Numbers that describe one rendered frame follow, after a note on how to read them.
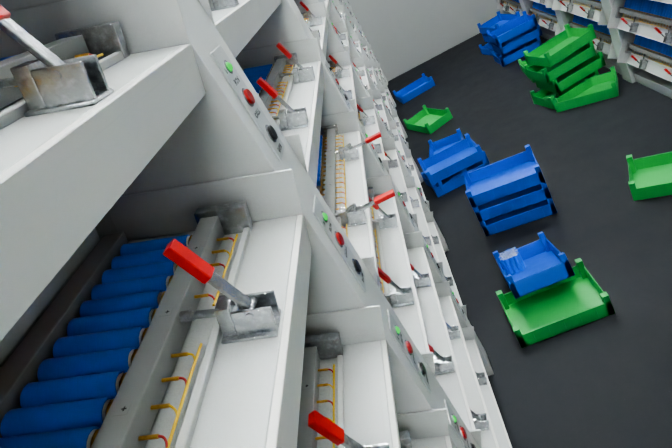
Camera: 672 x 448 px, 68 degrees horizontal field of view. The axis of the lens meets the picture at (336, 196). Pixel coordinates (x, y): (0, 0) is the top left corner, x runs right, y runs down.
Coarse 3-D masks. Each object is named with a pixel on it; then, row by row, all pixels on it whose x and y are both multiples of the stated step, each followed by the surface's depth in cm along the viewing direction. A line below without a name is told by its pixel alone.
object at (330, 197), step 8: (328, 136) 113; (336, 136) 115; (328, 144) 108; (328, 152) 104; (328, 160) 100; (344, 160) 103; (328, 168) 97; (344, 168) 99; (328, 176) 94; (344, 176) 96; (328, 184) 91; (344, 184) 93; (328, 192) 88; (336, 192) 90; (328, 200) 85
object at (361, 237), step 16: (352, 112) 117; (336, 128) 117; (352, 128) 119; (352, 144) 112; (352, 160) 104; (352, 176) 98; (352, 192) 92; (368, 208) 85; (368, 224) 81; (352, 240) 77; (368, 240) 76; (368, 256) 64
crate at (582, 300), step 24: (576, 264) 168; (552, 288) 173; (576, 288) 168; (600, 288) 157; (528, 312) 170; (552, 312) 165; (576, 312) 160; (600, 312) 153; (528, 336) 158; (552, 336) 158
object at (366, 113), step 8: (368, 96) 187; (360, 104) 189; (368, 104) 189; (360, 112) 186; (368, 112) 186; (360, 120) 175; (368, 120) 174; (376, 120) 177; (368, 128) 171; (376, 128) 170; (368, 136) 165; (376, 144) 152; (384, 160) 134
